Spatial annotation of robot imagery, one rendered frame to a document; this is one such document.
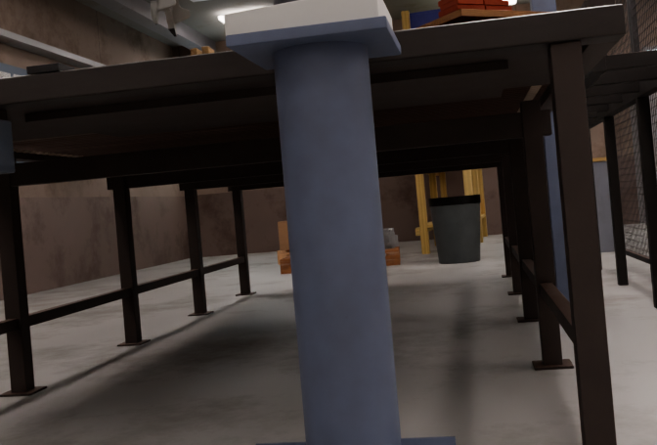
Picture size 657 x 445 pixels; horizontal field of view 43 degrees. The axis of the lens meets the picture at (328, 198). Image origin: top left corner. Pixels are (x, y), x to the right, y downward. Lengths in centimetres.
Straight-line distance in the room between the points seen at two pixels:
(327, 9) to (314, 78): 12
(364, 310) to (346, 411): 17
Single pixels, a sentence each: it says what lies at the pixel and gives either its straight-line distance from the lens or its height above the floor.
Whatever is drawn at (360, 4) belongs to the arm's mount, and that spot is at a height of 90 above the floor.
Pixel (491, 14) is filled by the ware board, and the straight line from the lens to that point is 225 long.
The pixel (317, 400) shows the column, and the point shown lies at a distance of 148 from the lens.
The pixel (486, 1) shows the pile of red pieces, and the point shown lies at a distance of 265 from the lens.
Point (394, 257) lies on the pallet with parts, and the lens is 755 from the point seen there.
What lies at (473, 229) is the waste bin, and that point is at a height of 28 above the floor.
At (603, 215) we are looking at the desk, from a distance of 731.
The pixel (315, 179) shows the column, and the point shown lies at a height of 62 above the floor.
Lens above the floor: 57
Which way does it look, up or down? 1 degrees up
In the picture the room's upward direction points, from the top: 5 degrees counter-clockwise
